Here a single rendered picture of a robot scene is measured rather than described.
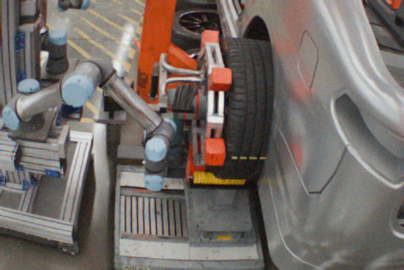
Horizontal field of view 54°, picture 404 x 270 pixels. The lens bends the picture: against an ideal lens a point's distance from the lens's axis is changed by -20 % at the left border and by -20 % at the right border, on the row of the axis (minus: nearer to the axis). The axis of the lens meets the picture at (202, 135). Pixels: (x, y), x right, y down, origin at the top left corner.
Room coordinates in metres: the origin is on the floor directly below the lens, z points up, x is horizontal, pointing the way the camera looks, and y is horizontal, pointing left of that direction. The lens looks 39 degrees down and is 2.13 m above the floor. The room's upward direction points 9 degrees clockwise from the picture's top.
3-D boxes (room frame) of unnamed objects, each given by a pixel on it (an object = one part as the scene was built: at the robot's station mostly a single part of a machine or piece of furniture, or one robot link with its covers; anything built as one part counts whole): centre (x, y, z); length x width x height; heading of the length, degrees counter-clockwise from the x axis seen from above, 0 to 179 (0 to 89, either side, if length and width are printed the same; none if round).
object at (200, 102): (1.78, 0.07, 0.85); 0.21 x 0.14 x 0.14; 100
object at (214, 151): (1.48, -0.06, 0.85); 0.09 x 0.08 x 0.07; 10
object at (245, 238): (1.82, -0.16, 0.13); 0.50 x 0.36 x 0.10; 10
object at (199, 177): (1.69, -0.12, 0.51); 0.29 x 0.06 x 0.06; 100
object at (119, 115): (2.28, 0.56, 0.44); 0.43 x 0.17 x 0.03; 10
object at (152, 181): (1.29, 0.15, 0.85); 0.11 x 0.08 x 0.09; 10
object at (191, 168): (1.80, -0.03, 0.48); 0.16 x 0.12 x 0.17; 100
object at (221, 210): (1.82, -0.16, 0.32); 0.40 x 0.30 x 0.28; 10
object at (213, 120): (1.79, 0.00, 0.85); 0.54 x 0.07 x 0.54; 10
